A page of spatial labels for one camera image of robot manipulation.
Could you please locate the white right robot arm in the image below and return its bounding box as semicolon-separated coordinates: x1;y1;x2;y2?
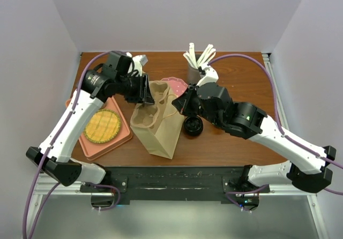
172;83;336;193

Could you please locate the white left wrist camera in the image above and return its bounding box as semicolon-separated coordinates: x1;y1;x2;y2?
126;52;148;76

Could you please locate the grey straw holder cup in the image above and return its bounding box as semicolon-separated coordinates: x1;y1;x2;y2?
187;62;205;84

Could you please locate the beige paper takeout bag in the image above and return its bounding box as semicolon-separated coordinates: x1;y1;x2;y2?
130;94;184;159

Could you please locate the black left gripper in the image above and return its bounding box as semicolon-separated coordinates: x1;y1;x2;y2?
116;72;155;104

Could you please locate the yellow green woven coaster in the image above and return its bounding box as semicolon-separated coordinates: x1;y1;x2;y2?
83;109;121;144

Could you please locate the pink polka dot plate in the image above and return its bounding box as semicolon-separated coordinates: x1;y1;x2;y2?
161;77;188;96

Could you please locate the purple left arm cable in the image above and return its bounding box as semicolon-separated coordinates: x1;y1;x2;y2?
21;50;126;239

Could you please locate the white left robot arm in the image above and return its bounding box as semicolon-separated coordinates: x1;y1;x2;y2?
26;51;154;192

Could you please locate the beige cardboard cup carrier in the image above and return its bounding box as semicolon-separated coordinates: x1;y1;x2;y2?
130;81;174;130

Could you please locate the white paper straw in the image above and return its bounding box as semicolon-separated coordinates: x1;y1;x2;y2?
197;44;217;67
183;51;197;69
189;42;198;69

